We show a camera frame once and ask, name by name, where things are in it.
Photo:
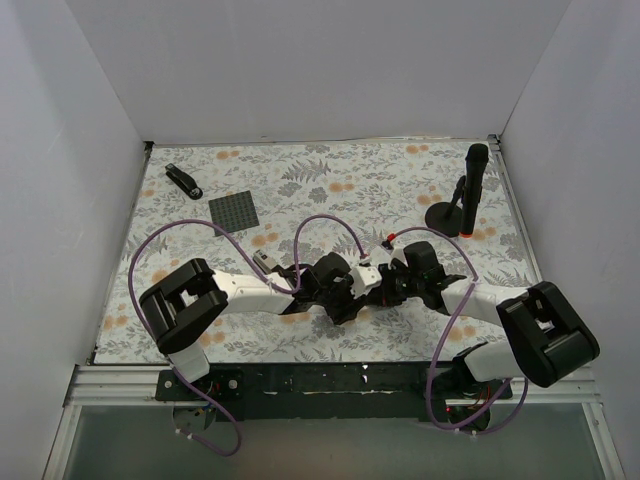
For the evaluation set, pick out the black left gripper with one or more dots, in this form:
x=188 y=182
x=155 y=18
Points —
x=343 y=304

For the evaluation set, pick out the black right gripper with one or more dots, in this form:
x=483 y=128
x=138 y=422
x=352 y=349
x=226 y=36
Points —
x=386 y=288

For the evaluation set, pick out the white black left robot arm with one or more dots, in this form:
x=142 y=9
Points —
x=181 y=307

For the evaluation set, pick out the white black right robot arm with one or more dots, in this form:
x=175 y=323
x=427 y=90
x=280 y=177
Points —
x=546 y=339

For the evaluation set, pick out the black stapler at back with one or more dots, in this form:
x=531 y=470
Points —
x=183 y=181

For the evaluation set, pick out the black microphone on stand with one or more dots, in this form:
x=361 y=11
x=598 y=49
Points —
x=457 y=217

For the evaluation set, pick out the dark grey studded baseplate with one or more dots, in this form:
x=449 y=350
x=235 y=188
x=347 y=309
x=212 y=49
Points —
x=234 y=212

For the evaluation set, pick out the floral patterned table mat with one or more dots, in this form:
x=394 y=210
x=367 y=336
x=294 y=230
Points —
x=311 y=199

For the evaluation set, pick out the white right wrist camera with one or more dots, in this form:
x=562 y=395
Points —
x=397 y=258

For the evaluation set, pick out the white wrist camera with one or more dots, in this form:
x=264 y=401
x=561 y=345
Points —
x=397 y=258
x=364 y=278

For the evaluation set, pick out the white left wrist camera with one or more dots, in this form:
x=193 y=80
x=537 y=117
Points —
x=364 y=278

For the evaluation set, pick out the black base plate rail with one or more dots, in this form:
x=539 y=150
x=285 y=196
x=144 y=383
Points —
x=259 y=391

